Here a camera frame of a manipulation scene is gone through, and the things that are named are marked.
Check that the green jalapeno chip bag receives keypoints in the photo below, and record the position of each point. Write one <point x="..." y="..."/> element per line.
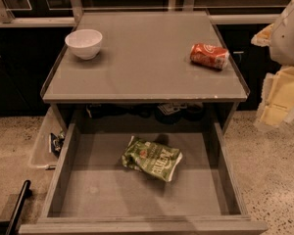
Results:
<point x="153" y="158"/>

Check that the white ceramic bowl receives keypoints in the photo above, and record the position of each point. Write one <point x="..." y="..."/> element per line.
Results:
<point x="85" y="43"/>

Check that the metal railing frame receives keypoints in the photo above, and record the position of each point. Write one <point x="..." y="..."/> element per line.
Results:
<point x="40" y="13"/>

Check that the grey open top drawer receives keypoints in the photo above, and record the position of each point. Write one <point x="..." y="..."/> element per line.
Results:
<point x="91" y="193"/>

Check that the red soda can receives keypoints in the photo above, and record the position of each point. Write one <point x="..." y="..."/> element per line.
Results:
<point x="210" y="56"/>

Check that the black bar handle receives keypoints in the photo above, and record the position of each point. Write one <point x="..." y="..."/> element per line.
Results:
<point x="14" y="219"/>

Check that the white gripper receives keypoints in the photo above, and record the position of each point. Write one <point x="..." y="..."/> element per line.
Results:
<point x="288" y="38"/>

